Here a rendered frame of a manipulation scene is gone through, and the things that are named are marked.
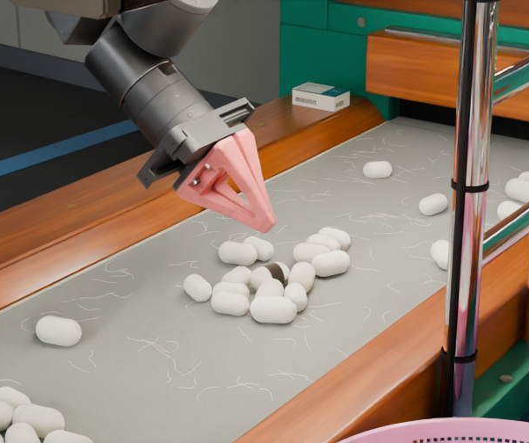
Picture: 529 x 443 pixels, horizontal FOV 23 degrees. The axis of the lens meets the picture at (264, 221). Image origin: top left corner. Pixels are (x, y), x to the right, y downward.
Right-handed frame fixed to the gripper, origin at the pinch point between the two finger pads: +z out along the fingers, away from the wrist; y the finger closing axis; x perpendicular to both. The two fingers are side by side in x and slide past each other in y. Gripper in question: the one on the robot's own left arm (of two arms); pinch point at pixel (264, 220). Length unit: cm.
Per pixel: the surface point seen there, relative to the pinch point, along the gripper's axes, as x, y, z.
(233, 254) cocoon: 10.2, 6.4, -1.4
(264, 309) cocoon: 4.4, -1.9, 5.4
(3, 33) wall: 233, 249, -171
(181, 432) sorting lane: 2.8, -18.7, 9.6
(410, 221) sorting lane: 6.2, 25.0, 5.7
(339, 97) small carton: 16, 47, -13
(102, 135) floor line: 188, 204, -99
